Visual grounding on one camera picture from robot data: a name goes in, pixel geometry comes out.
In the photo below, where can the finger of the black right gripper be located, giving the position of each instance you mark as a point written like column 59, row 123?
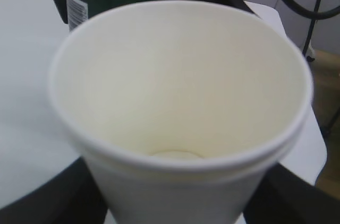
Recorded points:
column 61, row 6

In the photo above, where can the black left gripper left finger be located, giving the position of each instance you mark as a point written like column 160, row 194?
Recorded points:
column 70, row 197

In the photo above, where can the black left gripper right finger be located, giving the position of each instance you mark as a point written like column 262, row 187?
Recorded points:
column 283, row 197

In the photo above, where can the white paper cup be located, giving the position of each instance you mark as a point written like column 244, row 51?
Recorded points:
column 179, row 108

